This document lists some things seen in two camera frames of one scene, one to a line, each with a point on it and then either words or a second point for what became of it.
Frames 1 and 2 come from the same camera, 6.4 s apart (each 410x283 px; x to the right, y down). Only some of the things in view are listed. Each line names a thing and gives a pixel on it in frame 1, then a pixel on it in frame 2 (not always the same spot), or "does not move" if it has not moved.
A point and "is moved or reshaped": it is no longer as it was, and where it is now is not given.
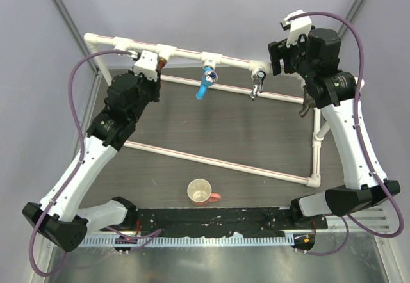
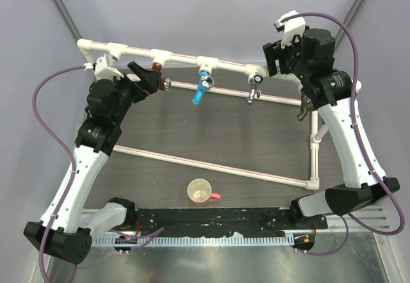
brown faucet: (162, 61) to (164, 83)
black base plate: (200, 221) does not move
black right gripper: (275, 51) does not move
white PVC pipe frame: (167, 52) is moved or reshaped
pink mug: (199, 192) does not move
